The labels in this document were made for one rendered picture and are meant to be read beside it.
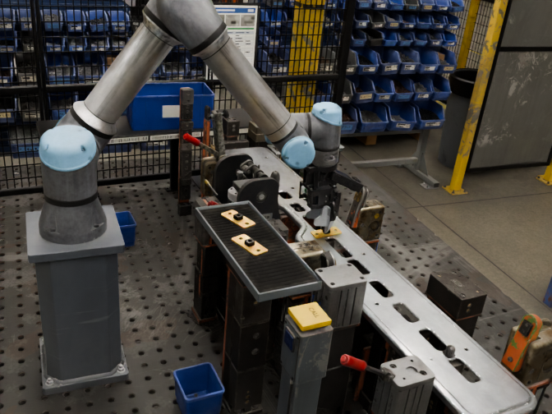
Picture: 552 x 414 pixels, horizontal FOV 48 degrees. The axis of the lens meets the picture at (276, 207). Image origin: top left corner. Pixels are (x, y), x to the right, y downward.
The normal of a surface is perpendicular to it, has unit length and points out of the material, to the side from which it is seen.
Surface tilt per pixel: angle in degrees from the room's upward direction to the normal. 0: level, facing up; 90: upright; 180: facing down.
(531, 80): 92
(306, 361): 90
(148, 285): 0
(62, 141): 8
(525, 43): 91
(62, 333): 90
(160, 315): 0
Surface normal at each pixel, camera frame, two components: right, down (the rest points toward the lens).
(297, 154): 0.15, 0.46
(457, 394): 0.08, -0.89
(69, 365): 0.36, 0.45
